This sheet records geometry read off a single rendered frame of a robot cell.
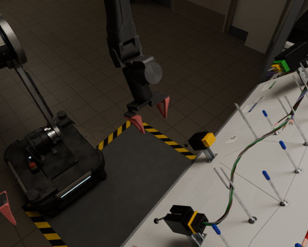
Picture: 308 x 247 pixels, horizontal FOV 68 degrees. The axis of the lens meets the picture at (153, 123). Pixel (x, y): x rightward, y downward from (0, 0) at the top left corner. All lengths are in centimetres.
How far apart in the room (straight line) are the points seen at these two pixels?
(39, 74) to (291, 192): 277
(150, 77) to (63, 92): 207
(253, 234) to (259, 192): 11
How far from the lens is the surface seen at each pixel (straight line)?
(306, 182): 57
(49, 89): 271
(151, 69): 60
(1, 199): 62
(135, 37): 65
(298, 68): 98
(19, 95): 278
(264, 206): 56
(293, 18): 117
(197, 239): 58
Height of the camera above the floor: 160
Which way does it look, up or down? 49 degrees down
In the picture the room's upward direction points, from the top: straight up
